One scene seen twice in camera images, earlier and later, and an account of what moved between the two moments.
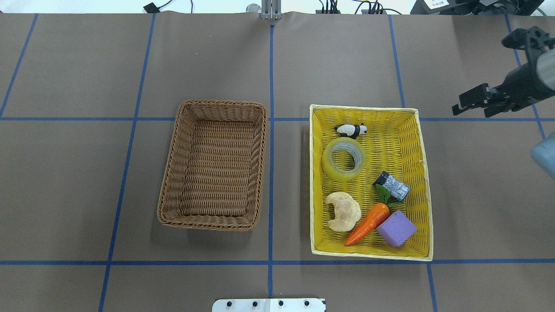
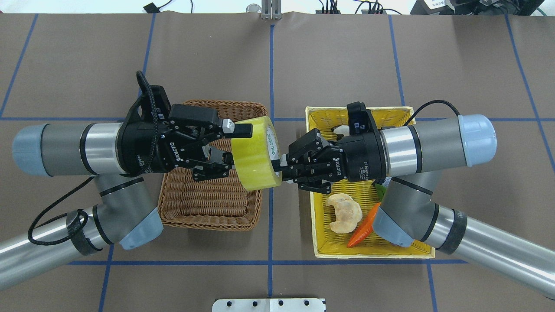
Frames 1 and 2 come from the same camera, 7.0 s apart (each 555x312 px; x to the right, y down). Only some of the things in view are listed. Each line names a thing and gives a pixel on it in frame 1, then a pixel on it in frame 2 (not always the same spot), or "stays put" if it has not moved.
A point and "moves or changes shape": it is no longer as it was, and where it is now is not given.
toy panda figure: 352,131 stays put
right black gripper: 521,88 -> 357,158
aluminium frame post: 271,9 stays put
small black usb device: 151,8 stays put
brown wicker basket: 213,174 stays put
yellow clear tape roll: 347,144 moves or changes shape
